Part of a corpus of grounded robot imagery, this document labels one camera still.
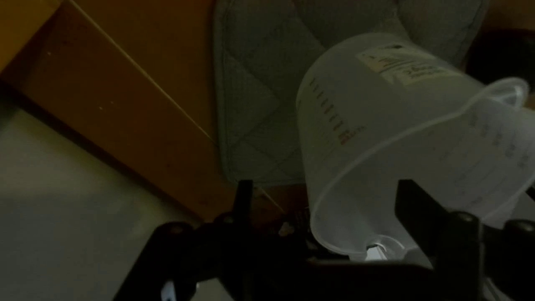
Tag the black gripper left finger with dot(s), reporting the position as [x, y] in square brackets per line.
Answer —
[239, 243]

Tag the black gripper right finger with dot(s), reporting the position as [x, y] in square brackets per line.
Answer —
[450, 240]

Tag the clear plastic measuring jug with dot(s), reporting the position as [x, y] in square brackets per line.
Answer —
[376, 109]

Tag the large plywood board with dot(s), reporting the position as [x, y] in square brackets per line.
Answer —
[129, 77]

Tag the grey quilted pot holder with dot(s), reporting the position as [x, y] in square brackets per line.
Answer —
[261, 51]

